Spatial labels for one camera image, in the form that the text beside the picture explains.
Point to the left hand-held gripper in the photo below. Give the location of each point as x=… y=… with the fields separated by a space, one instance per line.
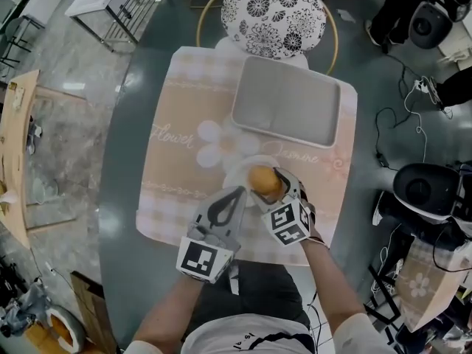
x=201 y=258

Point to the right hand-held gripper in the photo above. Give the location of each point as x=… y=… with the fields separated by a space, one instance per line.
x=287 y=221

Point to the white round plate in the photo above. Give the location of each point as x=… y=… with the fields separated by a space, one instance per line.
x=236 y=175

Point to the person's right forearm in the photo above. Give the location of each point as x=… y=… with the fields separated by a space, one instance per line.
x=328 y=282

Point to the person's left forearm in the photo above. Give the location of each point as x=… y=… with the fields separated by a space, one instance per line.
x=169 y=308

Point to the peach floral tablecloth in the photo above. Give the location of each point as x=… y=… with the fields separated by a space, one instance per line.
x=177 y=168
x=420 y=286

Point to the grey rectangular tray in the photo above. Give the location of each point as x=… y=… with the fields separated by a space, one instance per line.
x=287 y=101

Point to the person's dark trousers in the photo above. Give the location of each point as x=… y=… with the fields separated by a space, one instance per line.
x=265 y=290

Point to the person's white shirt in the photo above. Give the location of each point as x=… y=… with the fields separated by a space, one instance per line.
x=243 y=334

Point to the brown cardboard box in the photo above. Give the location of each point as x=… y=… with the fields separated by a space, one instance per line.
x=94 y=308

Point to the black white floral cushion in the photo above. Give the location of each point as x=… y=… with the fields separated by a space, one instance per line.
x=273 y=17

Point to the gold-framed chair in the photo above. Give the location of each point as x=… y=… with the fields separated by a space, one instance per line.
x=199 y=24

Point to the white power strip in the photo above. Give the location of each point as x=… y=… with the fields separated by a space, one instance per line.
x=424 y=86

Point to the orange and white shell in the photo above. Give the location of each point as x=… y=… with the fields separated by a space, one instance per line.
x=64 y=328

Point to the grey machine part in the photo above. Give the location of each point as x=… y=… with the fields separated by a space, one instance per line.
x=22 y=308

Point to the light wooden bench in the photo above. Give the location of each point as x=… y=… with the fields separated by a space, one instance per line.
x=18 y=98

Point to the black metal chair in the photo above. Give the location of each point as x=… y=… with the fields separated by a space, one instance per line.
x=14 y=35

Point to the black folding frame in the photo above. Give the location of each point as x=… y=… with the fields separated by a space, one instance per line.
x=383 y=293

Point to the white metal-frame cabinet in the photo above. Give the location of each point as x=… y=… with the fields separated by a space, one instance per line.
x=96 y=2

